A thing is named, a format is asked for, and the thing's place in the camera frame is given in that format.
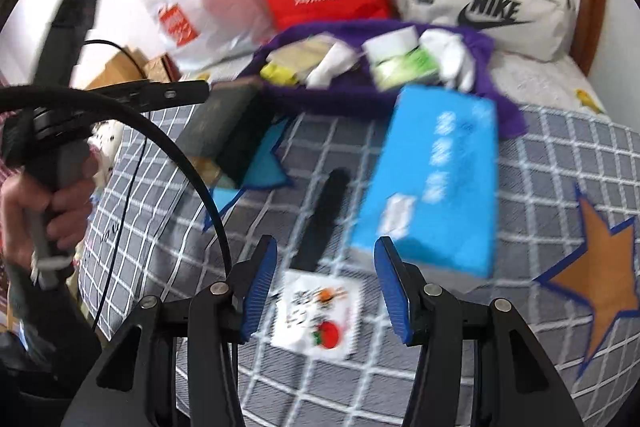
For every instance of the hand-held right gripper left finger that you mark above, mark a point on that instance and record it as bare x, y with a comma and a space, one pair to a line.
260, 287

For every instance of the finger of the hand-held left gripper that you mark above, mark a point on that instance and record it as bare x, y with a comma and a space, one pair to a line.
170, 94

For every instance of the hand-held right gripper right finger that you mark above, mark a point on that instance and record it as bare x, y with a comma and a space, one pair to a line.
392, 287

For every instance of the dark block with tan face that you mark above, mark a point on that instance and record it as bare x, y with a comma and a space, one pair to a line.
220, 122

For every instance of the white packet tomato print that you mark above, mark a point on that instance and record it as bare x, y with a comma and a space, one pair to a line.
310, 317

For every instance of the blue tissue pack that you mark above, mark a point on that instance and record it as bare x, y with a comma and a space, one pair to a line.
425, 187

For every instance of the yellow black packet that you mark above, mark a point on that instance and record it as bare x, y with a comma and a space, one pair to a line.
300, 52

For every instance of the purple cloth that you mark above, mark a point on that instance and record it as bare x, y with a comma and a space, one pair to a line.
320, 93

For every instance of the white cloth roll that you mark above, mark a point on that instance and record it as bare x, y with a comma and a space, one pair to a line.
330, 64

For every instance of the green wipes packet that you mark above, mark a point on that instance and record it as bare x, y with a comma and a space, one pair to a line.
405, 67

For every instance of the white foam block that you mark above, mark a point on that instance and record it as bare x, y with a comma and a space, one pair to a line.
390, 41

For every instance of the person's left hand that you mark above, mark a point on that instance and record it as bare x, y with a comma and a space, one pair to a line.
22, 217

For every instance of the brown cardboard box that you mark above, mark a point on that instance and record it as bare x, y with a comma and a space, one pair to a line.
160, 67

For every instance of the white spotted cloth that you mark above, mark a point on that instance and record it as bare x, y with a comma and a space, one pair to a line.
107, 142

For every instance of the light wooden box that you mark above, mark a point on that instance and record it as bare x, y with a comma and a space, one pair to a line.
117, 67

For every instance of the black comb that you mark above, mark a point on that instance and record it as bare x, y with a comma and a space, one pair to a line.
320, 217

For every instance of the black stand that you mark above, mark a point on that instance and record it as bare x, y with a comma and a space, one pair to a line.
75, 7

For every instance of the grey checked blanket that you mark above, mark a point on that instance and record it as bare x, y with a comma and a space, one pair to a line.
540, 157

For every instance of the white glove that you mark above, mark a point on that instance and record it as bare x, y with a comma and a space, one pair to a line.
450, 57

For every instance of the white patterned bed sheet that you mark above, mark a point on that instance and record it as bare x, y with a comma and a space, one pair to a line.
540, 77

